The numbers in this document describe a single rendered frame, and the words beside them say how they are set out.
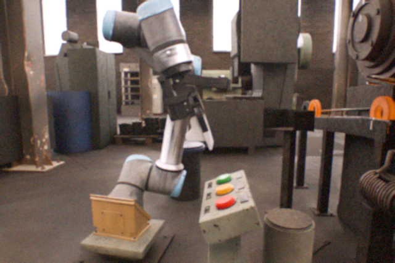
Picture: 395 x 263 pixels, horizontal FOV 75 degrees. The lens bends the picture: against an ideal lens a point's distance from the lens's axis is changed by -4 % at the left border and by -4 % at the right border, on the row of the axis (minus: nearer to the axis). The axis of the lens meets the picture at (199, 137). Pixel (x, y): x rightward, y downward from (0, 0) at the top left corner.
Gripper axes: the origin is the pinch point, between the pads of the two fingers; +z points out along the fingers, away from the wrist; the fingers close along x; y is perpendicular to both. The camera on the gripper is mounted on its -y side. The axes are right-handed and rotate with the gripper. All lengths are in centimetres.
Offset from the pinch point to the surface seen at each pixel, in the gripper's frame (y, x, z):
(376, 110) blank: -75, -63, 20
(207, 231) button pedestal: 5.1, 19.0, 12.6
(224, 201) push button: 0.4, 15.8, 9.2
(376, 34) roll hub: -74, -47, -13
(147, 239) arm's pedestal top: 49, -53, 43
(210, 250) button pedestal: 7.2, 11.9, 20.5
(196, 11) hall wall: -49, -1055, -373
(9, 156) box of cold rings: 223, -193, -29
